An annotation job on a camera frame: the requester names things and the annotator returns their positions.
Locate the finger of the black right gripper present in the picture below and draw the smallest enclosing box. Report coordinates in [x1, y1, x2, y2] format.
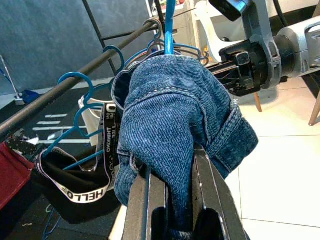
[215, 73, 239, 88]
[206, 61, 238, 76]

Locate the black clothes rack frame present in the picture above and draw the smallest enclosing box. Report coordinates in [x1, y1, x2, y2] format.
[81, 0, 167, 52]

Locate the black white-dotted cloth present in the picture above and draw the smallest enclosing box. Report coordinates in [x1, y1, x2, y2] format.
[5, 128, 40, 157]

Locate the white floor mop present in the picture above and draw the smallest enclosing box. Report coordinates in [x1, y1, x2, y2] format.
[0, 54, 28, 107]

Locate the red garment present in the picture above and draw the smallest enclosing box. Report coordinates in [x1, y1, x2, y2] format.
[0, 140, 35, 211]

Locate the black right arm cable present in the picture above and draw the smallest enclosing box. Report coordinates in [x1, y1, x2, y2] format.
[271, 0, 290, 27]

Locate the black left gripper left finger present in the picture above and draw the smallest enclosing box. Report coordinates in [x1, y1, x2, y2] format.
[121, 166, 169, 240]

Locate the black foam floor mat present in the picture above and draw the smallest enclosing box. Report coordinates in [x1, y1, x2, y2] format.
[0, 77, 131, 240]

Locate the grey plastic hanger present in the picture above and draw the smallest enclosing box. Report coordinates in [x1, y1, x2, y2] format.
[142, 17, 166, 55]

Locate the black clothes rack rail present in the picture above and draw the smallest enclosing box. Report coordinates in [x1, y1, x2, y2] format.
[0, 21, 163, 141]

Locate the blue plastic hanger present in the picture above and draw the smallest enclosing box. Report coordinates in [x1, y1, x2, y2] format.
[102, 44, 126, 89]
[39, 71, 107, 173]
[162, 0, 211, 68]

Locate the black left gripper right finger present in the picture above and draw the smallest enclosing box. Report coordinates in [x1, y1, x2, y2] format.
[191, 143, 249, 240]

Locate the blue denim garment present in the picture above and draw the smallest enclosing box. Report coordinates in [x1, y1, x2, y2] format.
[110, 53, 260, 240]

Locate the black garment with lettered tape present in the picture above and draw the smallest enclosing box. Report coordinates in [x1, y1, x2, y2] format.
[31, 101, 132, 225]

